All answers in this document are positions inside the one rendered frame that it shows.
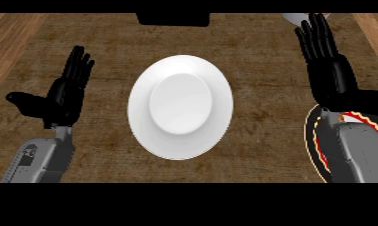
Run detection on white oval plate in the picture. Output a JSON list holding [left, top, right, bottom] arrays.
[[126, 54, 234, 161]]

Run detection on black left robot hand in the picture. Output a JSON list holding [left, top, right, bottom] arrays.
[[4, 45, 95, 130]]

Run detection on brown woven placemat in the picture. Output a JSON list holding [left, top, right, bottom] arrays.
[[0, 12, 378, 184]]

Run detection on black plate with red pattern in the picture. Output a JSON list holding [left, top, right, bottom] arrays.
[[302, 104, 378, 184]]

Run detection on black box appliance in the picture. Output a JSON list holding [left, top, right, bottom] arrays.
[[134, 12, 210, 27]]

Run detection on white round object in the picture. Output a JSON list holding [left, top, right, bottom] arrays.
[[280, 12, 332, 28]]

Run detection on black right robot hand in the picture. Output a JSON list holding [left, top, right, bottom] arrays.
[[293, 13, 378, 116]]

